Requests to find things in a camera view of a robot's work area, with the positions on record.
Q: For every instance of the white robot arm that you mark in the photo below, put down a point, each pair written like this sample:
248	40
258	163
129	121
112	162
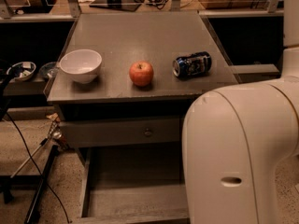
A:
233	139

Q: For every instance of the closed grey top drawer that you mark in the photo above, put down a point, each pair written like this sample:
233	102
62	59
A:
116	132

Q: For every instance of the grey wooden drawer cabinet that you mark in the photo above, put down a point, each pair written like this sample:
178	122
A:
126	38

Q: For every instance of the open grey middle drawer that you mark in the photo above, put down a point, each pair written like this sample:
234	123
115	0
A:
133	184

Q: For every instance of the red apple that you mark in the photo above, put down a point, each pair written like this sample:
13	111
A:
141	73

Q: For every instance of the blue soda can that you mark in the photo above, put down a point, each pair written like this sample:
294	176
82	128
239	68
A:
192	65

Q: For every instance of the white ceramic bowl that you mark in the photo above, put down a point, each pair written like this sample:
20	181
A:
81	65

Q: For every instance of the silver rod tool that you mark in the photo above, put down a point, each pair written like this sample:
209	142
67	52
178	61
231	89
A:
54	127

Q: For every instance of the small dark glass bowl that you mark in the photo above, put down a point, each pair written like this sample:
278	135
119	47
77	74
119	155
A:
48	70

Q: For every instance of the black monitor stand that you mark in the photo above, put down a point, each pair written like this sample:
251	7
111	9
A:
121	5

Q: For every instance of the small bowl with items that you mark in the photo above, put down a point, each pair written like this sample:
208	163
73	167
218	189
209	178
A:
21	71

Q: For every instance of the black metal stand base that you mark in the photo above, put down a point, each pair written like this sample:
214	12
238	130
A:
36	182

